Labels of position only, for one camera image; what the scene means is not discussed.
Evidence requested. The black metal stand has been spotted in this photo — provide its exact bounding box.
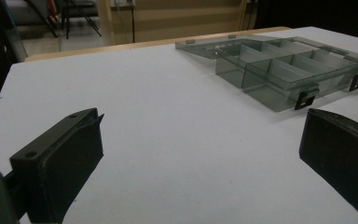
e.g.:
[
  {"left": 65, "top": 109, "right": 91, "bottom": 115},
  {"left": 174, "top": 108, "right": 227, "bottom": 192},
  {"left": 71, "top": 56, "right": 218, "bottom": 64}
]
[{"left": 24, "top": 0, "right": 103, "bottom": 40}]

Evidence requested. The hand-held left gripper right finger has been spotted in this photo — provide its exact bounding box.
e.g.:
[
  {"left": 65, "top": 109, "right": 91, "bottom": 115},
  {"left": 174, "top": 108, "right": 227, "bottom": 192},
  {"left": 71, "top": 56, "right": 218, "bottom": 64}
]
[{"left": 298, "top": 107, "right": 358, "bottom": 224}]

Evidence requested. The clear grey compartment organizer box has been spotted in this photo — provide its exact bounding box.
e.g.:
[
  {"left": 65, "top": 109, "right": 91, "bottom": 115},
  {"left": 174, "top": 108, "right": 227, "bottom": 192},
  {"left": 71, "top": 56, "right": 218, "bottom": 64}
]
[{"left": 174, "top": 34, "right": 358, "bottom": 113}]

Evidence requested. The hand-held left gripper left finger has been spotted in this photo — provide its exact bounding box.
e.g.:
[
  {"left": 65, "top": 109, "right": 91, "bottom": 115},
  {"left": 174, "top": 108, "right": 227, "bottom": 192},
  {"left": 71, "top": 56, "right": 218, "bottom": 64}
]
[{"left": 9, "top": 107, "right": 105, "bottom": 224}]

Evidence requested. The beige wooden cabinet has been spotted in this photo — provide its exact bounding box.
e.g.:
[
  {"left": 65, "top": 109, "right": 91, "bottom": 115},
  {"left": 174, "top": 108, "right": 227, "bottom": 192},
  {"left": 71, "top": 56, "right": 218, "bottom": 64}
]
[{"left": 96, "top": 0, "right": 255, "bottom": 47}]

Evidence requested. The black hanging cable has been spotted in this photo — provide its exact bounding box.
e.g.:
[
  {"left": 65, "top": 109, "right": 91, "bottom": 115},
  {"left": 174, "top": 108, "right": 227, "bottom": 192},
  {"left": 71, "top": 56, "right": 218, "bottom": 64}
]
[{"left": 130, "top": 0, "right": 136, "bottom": 44}]

